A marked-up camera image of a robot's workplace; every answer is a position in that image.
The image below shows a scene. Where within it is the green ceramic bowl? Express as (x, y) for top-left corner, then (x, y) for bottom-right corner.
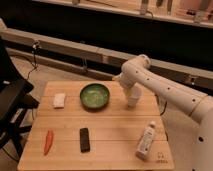
(80, 83), (110, 109)

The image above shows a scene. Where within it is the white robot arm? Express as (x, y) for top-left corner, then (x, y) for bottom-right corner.
(114, 54), (213, 171)

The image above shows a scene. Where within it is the translucent plastic cup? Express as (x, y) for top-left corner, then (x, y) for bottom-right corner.
(127, 86), (142, 107)

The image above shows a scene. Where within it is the white plastic bottle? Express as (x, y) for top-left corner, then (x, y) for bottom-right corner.
(136, 121), (156, 159)

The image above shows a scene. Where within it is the black remote control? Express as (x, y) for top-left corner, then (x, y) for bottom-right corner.
(80, 128), (90, 153)

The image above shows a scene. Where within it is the white sponge block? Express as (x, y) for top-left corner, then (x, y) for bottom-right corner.
(53, 93), (66, 108)

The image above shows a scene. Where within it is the orange carrot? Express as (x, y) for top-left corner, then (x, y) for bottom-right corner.
(44, 130), (54, 155)

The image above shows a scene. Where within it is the black chair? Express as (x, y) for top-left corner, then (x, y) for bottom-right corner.
(0, 37), (39, 156)

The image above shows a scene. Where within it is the black hanging cable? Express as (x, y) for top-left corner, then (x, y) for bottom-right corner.
(25, 40), (41, 81)

